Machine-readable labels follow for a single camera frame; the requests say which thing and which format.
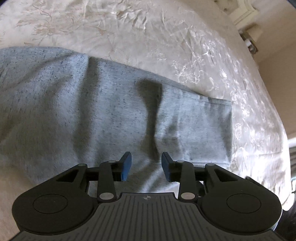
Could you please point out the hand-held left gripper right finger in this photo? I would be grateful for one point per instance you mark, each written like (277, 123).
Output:
(165, 166)

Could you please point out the grey knit pants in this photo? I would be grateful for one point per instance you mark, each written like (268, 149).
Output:
(69, 111)

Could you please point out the cream nightstand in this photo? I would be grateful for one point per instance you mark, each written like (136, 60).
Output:
(242, 14)

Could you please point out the white embroidered bedspread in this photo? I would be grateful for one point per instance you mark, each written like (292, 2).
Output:
(161, 27)

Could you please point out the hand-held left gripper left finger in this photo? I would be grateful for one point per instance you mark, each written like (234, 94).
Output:
(126, 167)

